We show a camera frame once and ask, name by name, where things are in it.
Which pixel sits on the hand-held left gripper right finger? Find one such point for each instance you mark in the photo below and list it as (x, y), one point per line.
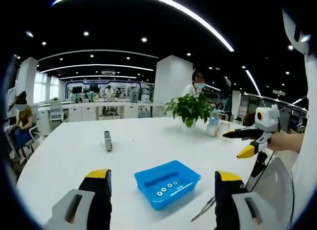
(226, 202)

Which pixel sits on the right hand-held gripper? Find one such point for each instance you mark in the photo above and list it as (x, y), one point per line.
(268, 118)

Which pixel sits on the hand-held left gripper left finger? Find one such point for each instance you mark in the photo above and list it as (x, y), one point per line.
(99, 205)

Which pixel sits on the metal tweezers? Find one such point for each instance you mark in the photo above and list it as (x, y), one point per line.
(204, 210)

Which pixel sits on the blue plastic container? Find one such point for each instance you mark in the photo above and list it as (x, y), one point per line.
(148, 180)

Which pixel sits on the person's right forearm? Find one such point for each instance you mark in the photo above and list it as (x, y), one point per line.
(287, 142)

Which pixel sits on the clear glass jar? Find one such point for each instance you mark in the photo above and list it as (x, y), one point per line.
(224, 129)

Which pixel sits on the clear bottle with blue label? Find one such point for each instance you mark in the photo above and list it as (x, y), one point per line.
(212, 124)

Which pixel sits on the grey mesh chair back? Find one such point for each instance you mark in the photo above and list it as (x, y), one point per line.
(275, 180)

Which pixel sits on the white table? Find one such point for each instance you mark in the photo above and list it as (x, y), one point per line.
(74, 153)

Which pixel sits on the small silver box device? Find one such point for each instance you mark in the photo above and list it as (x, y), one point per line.
(108, 142)

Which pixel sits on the green potted plant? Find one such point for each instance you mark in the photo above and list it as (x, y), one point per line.
(190, 108)

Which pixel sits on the person's body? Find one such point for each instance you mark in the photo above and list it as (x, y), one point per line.
(310, 116)

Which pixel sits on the long white office desk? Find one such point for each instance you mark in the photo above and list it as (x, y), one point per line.
(86, 111)

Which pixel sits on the grey office chair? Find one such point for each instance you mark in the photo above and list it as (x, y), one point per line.
(33, 133)

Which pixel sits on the white office chair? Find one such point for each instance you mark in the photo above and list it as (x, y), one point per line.
(56, 111)

